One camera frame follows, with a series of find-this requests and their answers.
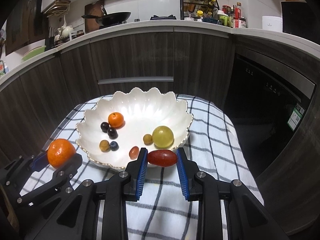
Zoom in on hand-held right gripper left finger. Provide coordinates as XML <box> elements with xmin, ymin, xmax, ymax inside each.
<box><xmin>25</xmin><ymin>147</ymin><xmax>149</xmax><ymax>240</ymax></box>

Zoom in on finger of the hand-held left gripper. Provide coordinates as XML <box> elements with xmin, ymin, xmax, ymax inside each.
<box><xmin>16</xmin><ymin>153</ymin><xmax>83</xmax><ymax>209</ymax></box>
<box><xmin>0</xmin><ymin>151</ymin><xmax>50</xmax><ymax>185</ymax></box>

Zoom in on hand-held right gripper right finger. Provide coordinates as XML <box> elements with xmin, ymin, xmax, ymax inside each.
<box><xmin>176</xmin><ymin>147</ymin><xmax>292</xmax><ymax>240</ymax></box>

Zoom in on orange tangerine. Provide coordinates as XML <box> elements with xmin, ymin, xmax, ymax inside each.
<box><xmin>47</xmin><ymin>138</ymin><xmax>77</xmax><ymax>168</ymax></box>
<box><xmin>108</xmin><ymin>112</ymin><xmax>125</xmax><ymax>128</ymax></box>

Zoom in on yellow-green round plum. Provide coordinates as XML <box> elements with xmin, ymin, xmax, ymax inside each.
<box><xmin>152</xmin><ymin>126</ymin><xmax>174</xmax><ymax>148</ymax></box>

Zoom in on white scalloped bowl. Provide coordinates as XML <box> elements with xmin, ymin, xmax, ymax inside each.
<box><xmin>76</xmin><ymin>87</ymin><xmax>194</xmax><ymax>172</ymax></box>

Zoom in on checked white cloth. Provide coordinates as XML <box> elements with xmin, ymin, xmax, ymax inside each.
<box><xmin>19</xmin><ymin>94</ymin><xmax>265</xmax><ymax>240</ymax></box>

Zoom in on black built-in dishwasher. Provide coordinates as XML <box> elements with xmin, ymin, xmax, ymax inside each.
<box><xmin>224</xmin><ymin>54</ymin><xmax>316</xmax><ymax>178</ymax></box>

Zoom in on green basin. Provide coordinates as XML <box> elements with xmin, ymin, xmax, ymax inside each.
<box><xmin>21</xmin><ymin>45</ymin><xmax>47</xmax><ymax>62</ymax></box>

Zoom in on dark wood kitchen cabinet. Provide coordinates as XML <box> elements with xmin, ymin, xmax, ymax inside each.
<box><xmin>0</xmin><ymin>22</ymin><xmax>320</xmax><ymax>235</ymax></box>

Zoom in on black knife holder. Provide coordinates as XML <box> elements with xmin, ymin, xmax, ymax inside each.
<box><xmin>45</xmin><ymin>27</ymin><xmax>59</xmax><ymax>49</ymax></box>

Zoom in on white teapot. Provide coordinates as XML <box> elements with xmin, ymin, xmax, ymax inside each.
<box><xmin>58</xmin><ymin>15</ymin><xmax>74</xmax><ymax>37</ymax></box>

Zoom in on dark framed window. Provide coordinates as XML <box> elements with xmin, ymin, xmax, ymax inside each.
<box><xmin>5</xmin><ymin>0</ymin><xmax>42</xmax><ymax>55</ymax></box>

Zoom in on gas stove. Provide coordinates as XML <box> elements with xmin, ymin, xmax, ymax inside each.
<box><xmin>99</xmin><ymin>15</ymin><xmax>178</xmax><ymax>29</ymax></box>

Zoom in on black wok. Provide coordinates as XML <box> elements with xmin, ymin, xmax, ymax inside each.
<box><xmin>81</xmin><ymin>5</ymin><xmax>132</xmax><ymax>27</ymax></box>

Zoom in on wooden cutting board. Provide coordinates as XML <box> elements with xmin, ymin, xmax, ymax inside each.
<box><xmin>84</xmin><ymin>2</ymin><xmax>105</xmax><ymax>33</ymax></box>

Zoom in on cluster of sauce bottles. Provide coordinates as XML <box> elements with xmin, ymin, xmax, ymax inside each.
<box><xmin>217</xmin><ymin>2</ymin><xmax>247</xmax><ymax>28</ymax></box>

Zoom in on black spice rack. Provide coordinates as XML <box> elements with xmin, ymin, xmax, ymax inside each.
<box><xmin>180</xmin><ymin>0</ymin><xmax>220</xmax><ymax>20</ymax></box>

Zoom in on white round container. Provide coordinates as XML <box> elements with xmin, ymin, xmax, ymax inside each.
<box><xmin>262</xmin><ymin>16</ymin><xmax>283</xmax><ymax>32</ymax></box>

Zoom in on group of spice jars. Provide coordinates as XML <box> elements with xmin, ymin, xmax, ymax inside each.
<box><xmin>182</xmin><ymin>0</ymin><xmax>217</xmax><ymax>18</ymax></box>

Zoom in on black microwave oven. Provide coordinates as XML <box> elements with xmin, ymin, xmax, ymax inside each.
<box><xmin>281</xmin><ymin>1</ymin><xmax>313</xmax><ymax>39</ymax></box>

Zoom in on cabinet drawer with silver handle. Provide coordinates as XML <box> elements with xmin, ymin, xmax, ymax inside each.
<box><xmin>97</xmin><ymin>76</ymin><xmax>174</xmax><ymax>97</ymax></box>

